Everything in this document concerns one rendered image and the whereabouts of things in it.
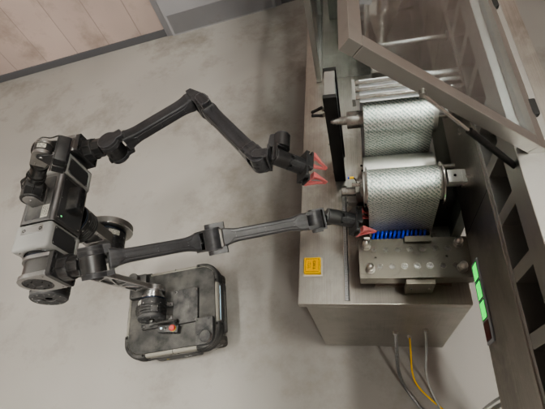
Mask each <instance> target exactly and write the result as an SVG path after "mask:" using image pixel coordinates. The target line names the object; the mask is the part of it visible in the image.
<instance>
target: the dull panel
mask: <svg viewBox="0 0 545 409"><path fill-rule="evenodd" d="M432 139H433V144H434V148H435V153H436V161H437V164H438V162H439V161H442V162H443V164H451V159H450V155H449V150H448V143H447V140H446V135H445V131H444V124H443V119H442V117H440V118H439V121H438V127H437V129H436V131H433V132H432ZM453 190H454V195H455V199H456V203H455V205H454V208H453V212H452V215H451V218H450V219H449V222H448V228H449V232H450V237H453V236H461V233H462V231H463V230H464V222H463V218H462V214H461V206H460V203H459V199H458V194H457V187H453Z"/></svg>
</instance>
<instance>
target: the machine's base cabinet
mask: <svg viewBox="0 0 545 409"><path fill-rule="evenodd" d="M307 309H308V311H309V313H310V314H311V316H312V318H313V320H314V322H315V324H316V326H317V328H318V330H319V332H320V334H321V336H322V338H323V340H324V342H325V343H326V345H351V346H382V347H394V335H393V331H394V330H396V331H398V333H399V334H398V335H397V340H398V346H399V347H409V346H410V344H409V339H408V338H407V335H412V338H411V339H410V340H411V346H412V347H425V334H424V332H423V329H424V328H427V329H428V332H427V347H443V346H444V344H445V343H446V342H447V341H448V339H449V338H450V336H451V335H452V333H453V332H454V330H455V329H456V328H457V327H458V325H459V324H460V323H461V321H462V319H463V318H464V317H465V315H466V313H467V312H468V311H469V310H470V309H471V308H351V307H307Z"/></svg>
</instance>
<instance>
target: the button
mask: <svg viewBox="0 0 545 409"><path fill-rule="evenodd" d="M304 274H305V275H319V274H321V258H320V257H312V258H304Z"/></svg>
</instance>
